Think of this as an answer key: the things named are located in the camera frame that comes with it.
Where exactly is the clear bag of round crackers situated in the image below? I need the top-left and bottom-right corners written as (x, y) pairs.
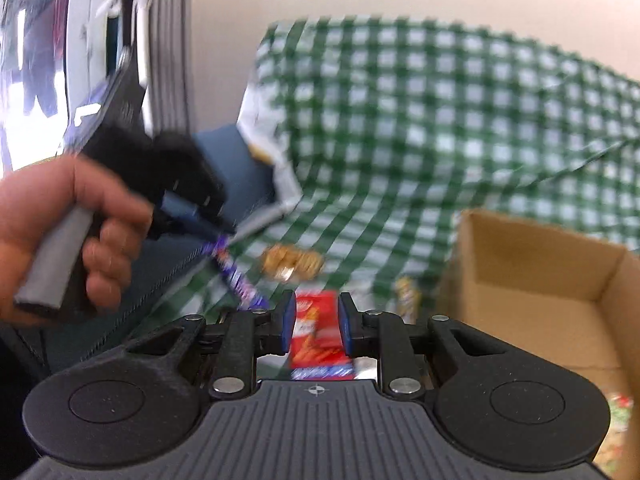
top-left (260, 243), bottom-right (327, 282)

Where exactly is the person's left hand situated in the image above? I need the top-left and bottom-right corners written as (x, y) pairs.
top-left (0, 154), bottom-right (155, 327)

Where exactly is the green white checkered cloth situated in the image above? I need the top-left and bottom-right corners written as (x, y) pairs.
top-left (165, 16), bottom-right (640, 396)

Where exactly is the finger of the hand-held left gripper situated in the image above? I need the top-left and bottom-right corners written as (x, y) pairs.
top-left (149, 194), bottom-right (237, 242)

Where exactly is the cardboard box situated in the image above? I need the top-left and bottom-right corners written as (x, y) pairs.
top-left (434, 208), bottom-right (640, 480)

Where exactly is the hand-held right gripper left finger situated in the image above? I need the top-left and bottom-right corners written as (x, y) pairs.
top-left (125, 290), bottom-right (297, 401)

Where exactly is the red snack packet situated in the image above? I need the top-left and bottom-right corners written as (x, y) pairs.
top-left (289, 290), bottom-right (357, 382)

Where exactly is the purple snack bar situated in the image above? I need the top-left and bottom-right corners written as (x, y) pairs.
top-left (206, 236), bottom-right (272, 312)

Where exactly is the yellow wrapped snack bar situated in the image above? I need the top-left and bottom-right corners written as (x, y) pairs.
top-left (394, 276), bottom-right (420, 325)

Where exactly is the red green printed packet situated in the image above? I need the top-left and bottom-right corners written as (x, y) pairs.
top-left (600, 392), bottom-right (640, 480)

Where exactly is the grey ribbed panel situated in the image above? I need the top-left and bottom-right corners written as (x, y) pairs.
top-left (134, 0), bottom-right (197, 137)

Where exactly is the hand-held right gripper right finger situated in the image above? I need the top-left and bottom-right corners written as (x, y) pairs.
top-left (337, 292), bottom-right (506, 401)

